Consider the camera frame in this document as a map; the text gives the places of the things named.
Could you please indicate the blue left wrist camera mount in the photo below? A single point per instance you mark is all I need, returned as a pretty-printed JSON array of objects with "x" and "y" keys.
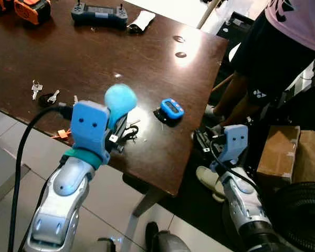
[{"x": 89, "y": 126}]

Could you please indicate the grey metal table leg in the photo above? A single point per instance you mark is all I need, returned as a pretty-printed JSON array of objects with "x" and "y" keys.
[{"x": 139, "y": 215}]

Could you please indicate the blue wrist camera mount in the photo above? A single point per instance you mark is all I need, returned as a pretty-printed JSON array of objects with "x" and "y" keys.
[
  {"x": 235, "y": 142},
  {"x": 89, "y": 126}
]

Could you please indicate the brown cardboard box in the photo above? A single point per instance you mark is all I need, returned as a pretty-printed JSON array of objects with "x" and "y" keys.
[{"x": 281, "y": 152}]

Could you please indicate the white slipper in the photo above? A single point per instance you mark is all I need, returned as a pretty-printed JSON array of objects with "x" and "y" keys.
[
  {"x": 212, "y": 112},
  {"x": 209, "y": 181}
]

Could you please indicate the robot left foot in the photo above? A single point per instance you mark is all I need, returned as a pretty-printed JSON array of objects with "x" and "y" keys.
[{"x": 106, "y": 245}]

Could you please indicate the small blue digital timer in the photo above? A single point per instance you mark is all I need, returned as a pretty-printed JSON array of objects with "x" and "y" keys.
[{"x": 172, "y": 107}]

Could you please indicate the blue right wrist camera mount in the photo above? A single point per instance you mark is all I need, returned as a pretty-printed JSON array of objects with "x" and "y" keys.
[{"x": 235, "y": 142}]

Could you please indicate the small orange object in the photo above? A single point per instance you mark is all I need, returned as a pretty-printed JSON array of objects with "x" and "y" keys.
[{"x": 62, "y": 135}]

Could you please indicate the person in pink shirt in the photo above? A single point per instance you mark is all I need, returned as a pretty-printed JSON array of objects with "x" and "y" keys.
[{"x": 273, "y": 47}]

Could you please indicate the dark blue remote controller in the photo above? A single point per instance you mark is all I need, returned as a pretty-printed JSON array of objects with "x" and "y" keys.
[{"x": 98, "y": 14}]

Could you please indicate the light wooden pole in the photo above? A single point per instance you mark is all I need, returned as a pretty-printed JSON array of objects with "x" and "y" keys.
[{"x": 209, "y": 13}]

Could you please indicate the orange and black device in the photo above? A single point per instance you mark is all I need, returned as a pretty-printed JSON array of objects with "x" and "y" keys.
[{"x": 32, "y": 10}]

